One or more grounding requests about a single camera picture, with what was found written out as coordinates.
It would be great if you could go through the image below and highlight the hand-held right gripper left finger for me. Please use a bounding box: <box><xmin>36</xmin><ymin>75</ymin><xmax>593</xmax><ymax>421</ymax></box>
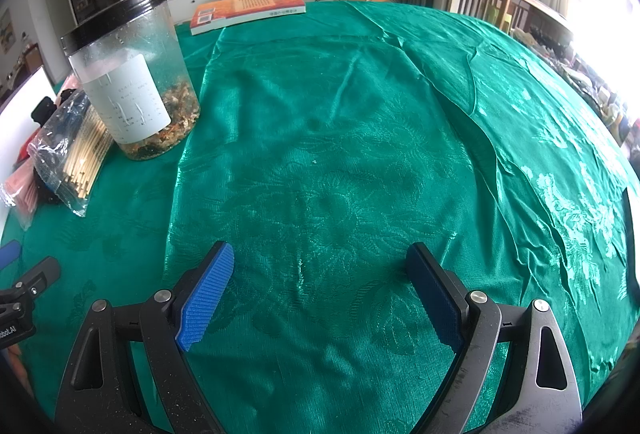
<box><xmin>54</xmin><ymin>240</ymin><xmax>235</xmax><ymax>434</ymax></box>

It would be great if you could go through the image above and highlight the white cardboard box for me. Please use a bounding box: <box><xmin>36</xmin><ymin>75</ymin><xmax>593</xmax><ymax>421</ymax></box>
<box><xmin>0</xmin><ymin>65</ymin><xmax>57</xmax><ymax>165</ymax></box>

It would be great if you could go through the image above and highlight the wooden dining chair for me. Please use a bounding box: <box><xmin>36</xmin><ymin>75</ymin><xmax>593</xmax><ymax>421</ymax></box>
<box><xmin>20</xmin><ymin>42</ymin><xmax>43</xmax><ymax>79</ymax></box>

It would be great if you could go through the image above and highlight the orange book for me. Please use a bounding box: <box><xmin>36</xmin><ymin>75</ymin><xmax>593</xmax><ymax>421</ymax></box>
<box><xmin>190</xmin><ymin>0</ymin><xmax>307</xmax><ymax>36</ymax></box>

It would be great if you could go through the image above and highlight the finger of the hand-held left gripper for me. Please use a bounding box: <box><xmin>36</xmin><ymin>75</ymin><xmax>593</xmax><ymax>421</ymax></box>
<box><xmin>0</xmin><ymin>256</ymin><xmax>62</xmax><ymax>302</ymax></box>
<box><xmin>0</xmin><ymin>241</ymin><xmax>22</xmax><ymax>269</ymax></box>

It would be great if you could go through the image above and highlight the clear bag of wooden chopsticks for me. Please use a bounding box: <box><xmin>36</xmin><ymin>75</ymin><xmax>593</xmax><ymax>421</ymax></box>
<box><xmin>27</xmin><ymin>88</ymin><xmax>115</xmax><ymax>218</ymax></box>

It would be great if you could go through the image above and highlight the clear jar with black lid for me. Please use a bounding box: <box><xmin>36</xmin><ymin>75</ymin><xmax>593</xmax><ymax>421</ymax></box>
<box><xmin>60</xmin><ymin>0</ymin><xmax>202</xmax><ymax>162</ymax></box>

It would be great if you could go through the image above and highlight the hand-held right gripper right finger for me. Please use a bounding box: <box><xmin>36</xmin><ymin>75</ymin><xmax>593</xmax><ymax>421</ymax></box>
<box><xmin>405</xmin><ymin>242</ymin><xmax>583</xmax><ymax>434</ymax></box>

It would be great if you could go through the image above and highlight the row of shoes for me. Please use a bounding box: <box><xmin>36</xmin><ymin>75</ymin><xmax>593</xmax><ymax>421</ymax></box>
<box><xmin>510</xmin><ymin>26</ymin><xmax>640</xmax><ymax>155</ymax></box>

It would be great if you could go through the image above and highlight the framed wall picture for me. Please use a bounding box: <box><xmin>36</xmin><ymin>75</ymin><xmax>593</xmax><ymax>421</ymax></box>
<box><xmin>0</xmin><ymin>8</ymin><xmax>13</xmax><ymax>54</ymax></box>

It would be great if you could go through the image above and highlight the green satin tablecloth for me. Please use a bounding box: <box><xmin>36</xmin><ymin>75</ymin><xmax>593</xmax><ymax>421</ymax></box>
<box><xmin>0</xmin><ymin>0</ymin><xmax>640</xmax><ymax>434</ymax></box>

